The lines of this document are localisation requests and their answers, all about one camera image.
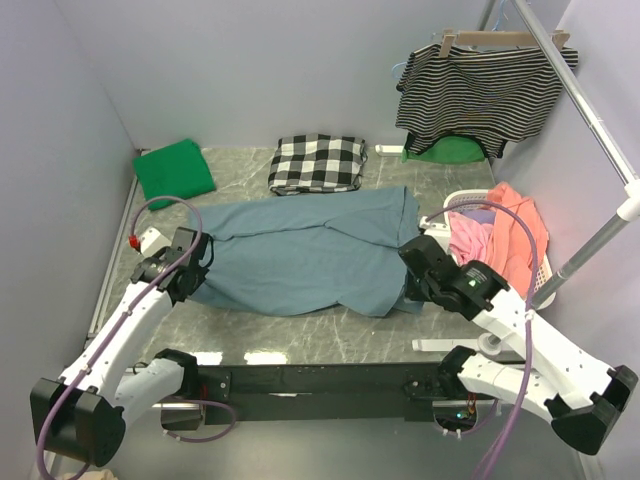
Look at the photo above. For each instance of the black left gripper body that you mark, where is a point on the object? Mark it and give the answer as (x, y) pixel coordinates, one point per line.
(195, 282)

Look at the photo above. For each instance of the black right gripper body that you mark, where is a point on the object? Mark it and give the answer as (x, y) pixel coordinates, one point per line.
(415, 286)

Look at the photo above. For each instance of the blue t shirt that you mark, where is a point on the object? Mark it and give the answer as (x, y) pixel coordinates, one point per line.
(289, 256)

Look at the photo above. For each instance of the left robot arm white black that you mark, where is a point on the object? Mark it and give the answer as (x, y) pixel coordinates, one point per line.
(85, 412)

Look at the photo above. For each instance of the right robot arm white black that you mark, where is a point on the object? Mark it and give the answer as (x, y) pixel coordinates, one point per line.
(580, 396)

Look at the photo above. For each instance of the lilac garment in basket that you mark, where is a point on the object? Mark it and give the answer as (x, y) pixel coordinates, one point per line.
(481, 216)

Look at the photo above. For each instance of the coral pink shirt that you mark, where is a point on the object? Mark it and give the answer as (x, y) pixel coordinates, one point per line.
(509, 250)

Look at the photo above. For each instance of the white laundry basket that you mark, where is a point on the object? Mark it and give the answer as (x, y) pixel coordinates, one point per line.
(477, 199)

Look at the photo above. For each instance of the folded green t shirt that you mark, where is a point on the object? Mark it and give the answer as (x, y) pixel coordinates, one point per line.
(177, 170)

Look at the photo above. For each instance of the green garment under striped shirt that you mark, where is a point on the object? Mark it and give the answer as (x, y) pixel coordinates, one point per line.
(450, 150)

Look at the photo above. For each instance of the folded black white checkered shirt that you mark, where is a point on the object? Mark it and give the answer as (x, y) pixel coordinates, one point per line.
(317, 163)

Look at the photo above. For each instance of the black white striped shirt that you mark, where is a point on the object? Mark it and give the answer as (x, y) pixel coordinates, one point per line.
(492, 98)

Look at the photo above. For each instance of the beige cloth at bottom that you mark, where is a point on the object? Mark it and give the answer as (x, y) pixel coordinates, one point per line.
(103, 474)

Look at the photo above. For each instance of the silver clothes rack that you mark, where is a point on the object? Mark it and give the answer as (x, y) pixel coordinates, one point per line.
(582, 170)

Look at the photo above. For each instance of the wooden clip hanger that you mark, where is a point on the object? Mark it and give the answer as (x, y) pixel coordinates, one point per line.
(478, 38)

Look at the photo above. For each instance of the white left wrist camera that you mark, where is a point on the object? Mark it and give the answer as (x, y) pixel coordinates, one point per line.
(148, 242)

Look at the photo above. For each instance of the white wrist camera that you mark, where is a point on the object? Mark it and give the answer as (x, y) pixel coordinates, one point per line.
(148, 242)
(437, 230)

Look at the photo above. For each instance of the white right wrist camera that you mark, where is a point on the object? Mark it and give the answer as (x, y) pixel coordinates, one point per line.
(437, 230)

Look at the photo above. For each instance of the aluminium frame rail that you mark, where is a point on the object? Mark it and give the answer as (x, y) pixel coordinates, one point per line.
(72, 230)

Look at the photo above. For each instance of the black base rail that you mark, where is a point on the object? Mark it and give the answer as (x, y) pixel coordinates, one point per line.
(326, 391)

